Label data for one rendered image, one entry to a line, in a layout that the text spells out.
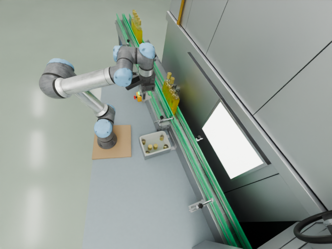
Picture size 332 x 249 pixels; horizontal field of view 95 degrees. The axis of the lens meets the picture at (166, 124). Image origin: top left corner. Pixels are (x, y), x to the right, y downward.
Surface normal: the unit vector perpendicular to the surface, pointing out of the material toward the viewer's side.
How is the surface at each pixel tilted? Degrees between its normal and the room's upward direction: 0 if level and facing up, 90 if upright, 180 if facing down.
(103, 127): 9
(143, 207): 0
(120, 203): 0
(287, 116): 90
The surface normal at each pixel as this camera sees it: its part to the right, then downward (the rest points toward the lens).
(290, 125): -0.92, 0.22
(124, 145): 0.17, -0.51
